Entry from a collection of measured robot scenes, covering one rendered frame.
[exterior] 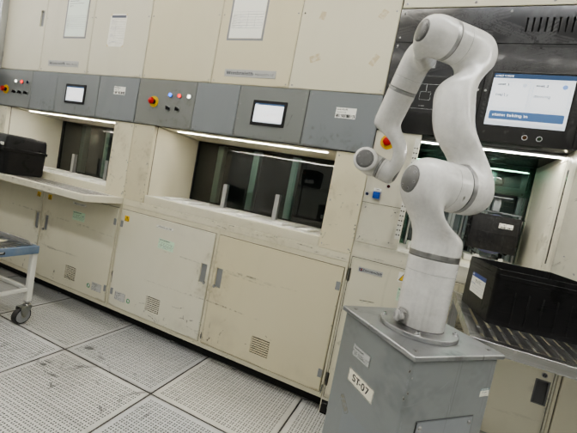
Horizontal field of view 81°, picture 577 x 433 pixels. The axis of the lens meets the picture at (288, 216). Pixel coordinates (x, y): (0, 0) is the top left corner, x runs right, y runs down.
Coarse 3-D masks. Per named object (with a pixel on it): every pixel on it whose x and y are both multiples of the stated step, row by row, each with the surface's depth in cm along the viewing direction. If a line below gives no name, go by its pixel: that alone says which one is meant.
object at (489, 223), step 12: (468, 216) 190; (480, 216) 171; (492, 216) 169; (504, 216) 167; (516, 216) 173; (468, 228) 179; (480, 228) 171; (492, 228) 169; (504, 228) 167; (516, 228) 165; (468, 240) 172; (480, 240) 170; (492, 240) 169; (504, 240) 167; (516, 240) 165; (504, 252) 167
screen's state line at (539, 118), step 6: (492, 114) 141; (498, 114) 140; (504, 114) 139; (510, 114) 139; (516, 114) 138; (522, 114) 137; (528, 114) 136; (534, 114) 136; (540, 114) 135; (546, 114) 134; (522, 120) 137; (528, 120) 136; (534, 120) 136; (540, 120) 135; (546, 120) 134; (552, 120) 133; (558, 120) 133
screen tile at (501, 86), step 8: (496, 88) 141; (504, 88) 140; (512, 88) 139; (520, 88) 137; (528, 88) 136; (520, 96) 137; (496, 104) 141; (504, 104) 140; (512, 104) 138; (520, 104) 137
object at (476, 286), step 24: (480, 264) 118; (504, 264) 127; (480, 288) 114; (504, 288) 103; (528, 288) 101; (552, 288) 100; (576, 288) 99; (480, 312) 110; (504, 312) 103; (528, 312) 102; (552, 312) 100; (576, 312) 99; (552, 336) 100; (576, 336) 99
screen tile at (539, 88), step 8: (536, 88) 135; (544, 88) 134; (552, 88) 133; (560, 88) 132; (568, 88) 132; (560, 96) 132; (568, 96) 131; (536, 104) 135; (544, 104) 134; (552, 104) 133; (560, 104) 132
